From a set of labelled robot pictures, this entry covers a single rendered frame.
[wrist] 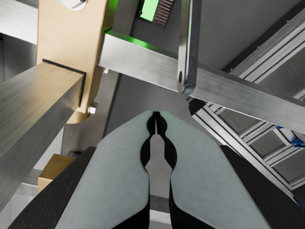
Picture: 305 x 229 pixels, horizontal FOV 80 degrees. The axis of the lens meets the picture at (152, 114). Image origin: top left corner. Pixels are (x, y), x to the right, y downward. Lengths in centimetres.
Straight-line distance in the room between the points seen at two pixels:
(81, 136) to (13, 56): 21
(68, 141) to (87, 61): 27
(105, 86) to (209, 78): 20
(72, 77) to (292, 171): 141
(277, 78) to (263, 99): 80
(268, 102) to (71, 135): 35
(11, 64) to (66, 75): 33
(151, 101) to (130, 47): 95
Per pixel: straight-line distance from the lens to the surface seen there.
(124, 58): 18
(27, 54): 47
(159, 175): 152
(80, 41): 17
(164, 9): 30
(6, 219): 87
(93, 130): 39
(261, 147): 122
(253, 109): 23
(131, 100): 112
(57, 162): 33
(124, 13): 31
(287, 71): 103
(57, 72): 17
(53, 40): 18
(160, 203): 37
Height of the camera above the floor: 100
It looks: 60 degrees down
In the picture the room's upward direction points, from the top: 179 degrees clockwise
